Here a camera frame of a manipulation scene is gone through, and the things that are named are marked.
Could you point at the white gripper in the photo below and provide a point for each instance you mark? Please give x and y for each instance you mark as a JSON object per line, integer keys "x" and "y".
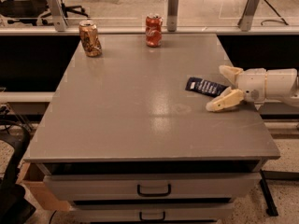
{"x": 252, "y": 84}

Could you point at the blue rxbar blueberry wrapper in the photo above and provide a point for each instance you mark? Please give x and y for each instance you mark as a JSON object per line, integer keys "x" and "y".
{"x": 206, "y": 87}

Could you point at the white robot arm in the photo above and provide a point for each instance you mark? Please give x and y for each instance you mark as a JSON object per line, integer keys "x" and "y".
{"x": 281, "y": 85}

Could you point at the red coca-cola can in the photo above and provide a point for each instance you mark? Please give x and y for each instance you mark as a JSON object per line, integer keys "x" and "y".
{"x": 154, "y": 30}

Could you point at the orange crushed soda can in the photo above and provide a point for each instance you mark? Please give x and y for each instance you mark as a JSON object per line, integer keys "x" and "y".
{"x": 89, "y": 38}

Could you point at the upper grey drawer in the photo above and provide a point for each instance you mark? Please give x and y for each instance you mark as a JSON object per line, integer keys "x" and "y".
{"x": 123, "y": 187}

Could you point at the grey drawer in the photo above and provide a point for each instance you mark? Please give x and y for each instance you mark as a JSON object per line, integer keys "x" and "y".
{"x": 174, "y": 212}
{"x": 123, "y": 187}

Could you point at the lower grey drawer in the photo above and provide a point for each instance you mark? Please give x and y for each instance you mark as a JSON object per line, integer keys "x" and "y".
{"x": 174, "y": 212}

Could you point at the black metal stand leg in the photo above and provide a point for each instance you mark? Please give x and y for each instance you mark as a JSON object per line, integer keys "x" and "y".
{"x": 274, "y": 175}

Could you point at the black office chair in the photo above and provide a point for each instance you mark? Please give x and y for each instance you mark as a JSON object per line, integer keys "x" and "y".
{"x": 28, "y": 11}

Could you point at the black chair at left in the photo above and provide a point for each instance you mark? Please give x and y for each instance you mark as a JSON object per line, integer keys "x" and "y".
{"x": 14, "y": 208}

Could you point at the right metal bracket post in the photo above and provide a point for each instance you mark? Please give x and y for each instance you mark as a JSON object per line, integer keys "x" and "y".
{"x": 246, "y": 19}

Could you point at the metal bracket post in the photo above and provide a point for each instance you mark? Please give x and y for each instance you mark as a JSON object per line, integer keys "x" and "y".
{"x": 172, "y": 15}
{"x": 57, "y": 14}
{"x": 246, "y": 19}

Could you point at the middle metal bracket post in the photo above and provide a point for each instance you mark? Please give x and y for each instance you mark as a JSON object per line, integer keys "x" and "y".
{"x": 172, "y": 15}

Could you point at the black upper drawer handle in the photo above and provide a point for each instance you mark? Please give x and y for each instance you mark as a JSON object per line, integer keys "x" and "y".
{"x": 153, "y": 192}

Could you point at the black drawer handle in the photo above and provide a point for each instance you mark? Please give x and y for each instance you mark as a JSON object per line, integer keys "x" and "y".
{"x": 155, "y": 217}
{"x": 153, "y": 192}

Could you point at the black lower drawer handle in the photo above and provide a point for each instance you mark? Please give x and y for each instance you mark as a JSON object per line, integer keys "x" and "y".
{"x": 155, "y": 217}

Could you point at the left metal bracket post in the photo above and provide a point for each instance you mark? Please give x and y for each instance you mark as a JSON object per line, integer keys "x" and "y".
{"x": 57, "y": 14}

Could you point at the white horizontal rail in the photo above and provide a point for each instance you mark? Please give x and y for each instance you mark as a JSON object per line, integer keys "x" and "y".
{"x": 25, "y": 97}

